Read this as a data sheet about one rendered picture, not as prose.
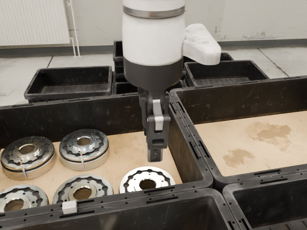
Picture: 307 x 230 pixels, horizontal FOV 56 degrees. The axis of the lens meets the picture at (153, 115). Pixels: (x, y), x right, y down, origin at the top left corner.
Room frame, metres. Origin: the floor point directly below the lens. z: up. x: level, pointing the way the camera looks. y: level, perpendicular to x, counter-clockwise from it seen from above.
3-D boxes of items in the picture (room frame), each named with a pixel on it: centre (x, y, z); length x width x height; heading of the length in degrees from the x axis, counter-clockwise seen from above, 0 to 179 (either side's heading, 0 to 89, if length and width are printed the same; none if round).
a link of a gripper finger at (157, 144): (0.30, 0.00, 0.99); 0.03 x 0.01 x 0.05; 6
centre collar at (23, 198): (0.31, 0.23, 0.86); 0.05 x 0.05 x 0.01
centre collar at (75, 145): (0.47, 0.15, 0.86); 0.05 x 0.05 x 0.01
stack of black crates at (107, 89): (1.31, 0.41, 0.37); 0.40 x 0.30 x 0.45; 96
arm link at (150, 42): (0.34, -0.02, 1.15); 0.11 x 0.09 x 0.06; 96
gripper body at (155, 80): (0.34, 0.00, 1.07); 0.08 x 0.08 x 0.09
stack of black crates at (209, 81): (1.39, -0.38, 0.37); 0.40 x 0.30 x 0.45; 96
